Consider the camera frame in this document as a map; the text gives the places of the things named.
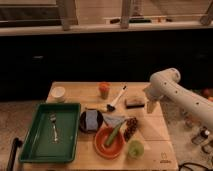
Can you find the metal fork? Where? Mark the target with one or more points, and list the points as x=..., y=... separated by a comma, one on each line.
x=53, y=121

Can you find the black chair frame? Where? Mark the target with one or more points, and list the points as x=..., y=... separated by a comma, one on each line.
x=16, y=143

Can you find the small white cup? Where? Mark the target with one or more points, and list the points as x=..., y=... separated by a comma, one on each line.
x=58, y=94

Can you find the green cucumber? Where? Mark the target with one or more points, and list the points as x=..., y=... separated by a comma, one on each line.
x=113, y=134

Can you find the black whiteboard eraser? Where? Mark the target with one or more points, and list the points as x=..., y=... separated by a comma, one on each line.
x=134, y=103

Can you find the white handled brush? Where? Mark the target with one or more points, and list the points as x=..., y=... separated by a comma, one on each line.
x=111, y=106

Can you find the orange plastic bowl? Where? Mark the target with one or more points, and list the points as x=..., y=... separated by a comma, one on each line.
x=114, y=149

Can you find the blue sponge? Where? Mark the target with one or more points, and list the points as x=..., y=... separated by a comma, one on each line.
x=91, y=120

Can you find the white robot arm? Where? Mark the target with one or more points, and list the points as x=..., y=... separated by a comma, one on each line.
x=166, y=83

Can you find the grey blue cloth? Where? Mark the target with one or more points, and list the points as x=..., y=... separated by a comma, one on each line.
x=112, y=121

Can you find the banana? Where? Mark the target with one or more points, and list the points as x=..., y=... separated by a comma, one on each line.
x=101, y=108

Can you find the dark red grape bunch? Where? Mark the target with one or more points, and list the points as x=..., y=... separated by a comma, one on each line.
x=131, y=127

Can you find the green plastic cup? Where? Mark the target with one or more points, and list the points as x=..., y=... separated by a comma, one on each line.
x=135, y=149

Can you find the green plastic tray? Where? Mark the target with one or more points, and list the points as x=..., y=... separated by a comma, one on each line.
x=39, y=145

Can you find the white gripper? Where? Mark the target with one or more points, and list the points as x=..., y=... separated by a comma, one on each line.
x=151, y=105

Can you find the black plate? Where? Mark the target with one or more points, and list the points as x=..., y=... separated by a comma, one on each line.
x=82, y=123

